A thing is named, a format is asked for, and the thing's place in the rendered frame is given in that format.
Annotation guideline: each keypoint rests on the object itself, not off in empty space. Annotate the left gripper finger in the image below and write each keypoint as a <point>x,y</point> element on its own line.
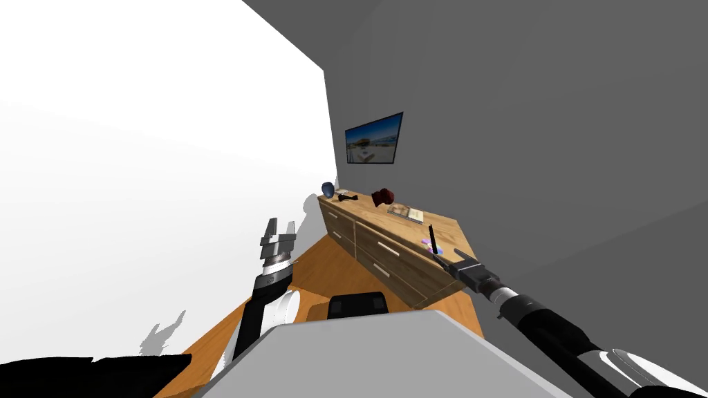
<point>290,228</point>
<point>271,228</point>

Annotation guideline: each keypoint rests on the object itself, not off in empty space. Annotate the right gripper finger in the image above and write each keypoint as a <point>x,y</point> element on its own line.
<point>464,255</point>
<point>433,240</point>

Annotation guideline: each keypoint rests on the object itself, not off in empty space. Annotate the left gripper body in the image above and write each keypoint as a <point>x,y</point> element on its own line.
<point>278,246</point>

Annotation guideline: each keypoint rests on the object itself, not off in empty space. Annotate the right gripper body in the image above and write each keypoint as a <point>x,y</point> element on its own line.
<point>469,272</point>

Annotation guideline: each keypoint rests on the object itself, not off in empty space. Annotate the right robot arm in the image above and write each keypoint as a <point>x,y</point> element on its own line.
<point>545,319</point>

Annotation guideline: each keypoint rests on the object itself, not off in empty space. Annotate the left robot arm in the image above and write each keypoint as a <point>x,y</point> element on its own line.
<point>259,312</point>

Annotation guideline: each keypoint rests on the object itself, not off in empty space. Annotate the pink and purple object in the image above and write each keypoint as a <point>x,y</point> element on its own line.
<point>428,244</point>

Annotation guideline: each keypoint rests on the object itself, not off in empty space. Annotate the beige book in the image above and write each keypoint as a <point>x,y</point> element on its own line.
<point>406,213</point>

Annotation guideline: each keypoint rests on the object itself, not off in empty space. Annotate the wooden sideboard with drawers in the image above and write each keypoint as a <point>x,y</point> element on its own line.
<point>387,243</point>

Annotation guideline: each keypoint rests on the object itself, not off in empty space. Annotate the blue vase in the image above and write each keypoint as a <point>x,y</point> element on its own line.
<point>328,189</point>

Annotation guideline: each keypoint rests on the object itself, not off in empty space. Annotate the small black object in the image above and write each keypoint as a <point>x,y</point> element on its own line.
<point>347,197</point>

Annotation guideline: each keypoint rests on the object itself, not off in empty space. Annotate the dark red object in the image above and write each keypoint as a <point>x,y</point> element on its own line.
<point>383,197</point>

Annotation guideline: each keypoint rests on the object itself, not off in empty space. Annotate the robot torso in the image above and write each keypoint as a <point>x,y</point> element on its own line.
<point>387,359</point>

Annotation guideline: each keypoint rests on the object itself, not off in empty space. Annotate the framed wall picture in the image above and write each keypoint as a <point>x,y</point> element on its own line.
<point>374,139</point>

